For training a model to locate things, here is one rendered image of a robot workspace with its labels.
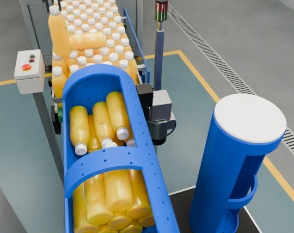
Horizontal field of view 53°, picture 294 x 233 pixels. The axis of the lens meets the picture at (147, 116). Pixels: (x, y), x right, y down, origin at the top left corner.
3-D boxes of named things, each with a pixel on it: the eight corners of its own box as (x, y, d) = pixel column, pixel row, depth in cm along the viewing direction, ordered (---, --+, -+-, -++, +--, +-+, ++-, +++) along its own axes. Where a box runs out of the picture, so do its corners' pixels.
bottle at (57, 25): (52, 55, 126) (41, 13, 114) (60, 47, 131) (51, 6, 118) (66, 58, 125) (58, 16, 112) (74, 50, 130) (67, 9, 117)
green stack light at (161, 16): (156, 22, 146) (156, 12, 143) (153, 16, 151) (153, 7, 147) (168, 21, 147) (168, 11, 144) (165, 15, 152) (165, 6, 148)
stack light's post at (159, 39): (151, 162, 228) (157, 32, 151) (150, 158, 230) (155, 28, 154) (156, 161, 228) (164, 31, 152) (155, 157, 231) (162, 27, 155)
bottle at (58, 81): (56, 101, 141) (48, 69, 129) (71, 98, 143) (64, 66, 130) (58, 110, 137) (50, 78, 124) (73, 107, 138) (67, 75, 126)
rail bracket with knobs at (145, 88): (134, 111, 137) (134, 94, 130) (131, 101, 142) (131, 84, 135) (155, 108, 139) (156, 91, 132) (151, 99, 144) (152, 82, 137)
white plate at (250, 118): (206, 127, 111) (205, 129, 112) (282, 151, 103) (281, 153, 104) (223, 86, 130) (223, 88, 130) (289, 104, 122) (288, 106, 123)
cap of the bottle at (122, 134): (114, 131, 99) (115, 135, 97) (124, 126, 98) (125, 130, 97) (120, 137, 101) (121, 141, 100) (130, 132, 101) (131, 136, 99)
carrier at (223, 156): (182, 232, 173) (230, 253, 164) (204, 130, 112) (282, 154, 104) (196, 193, 191) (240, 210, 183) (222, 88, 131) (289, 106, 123)
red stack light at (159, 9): (156, 12, 143) (156, 4, 140) (153, 7, 147) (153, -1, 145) (168, 11, 144) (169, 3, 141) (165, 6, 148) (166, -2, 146)
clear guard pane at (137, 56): (146, 135, 186) (148, 72, 153) (126, 66, 241) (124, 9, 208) (147, 135, 186) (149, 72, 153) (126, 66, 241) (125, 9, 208)
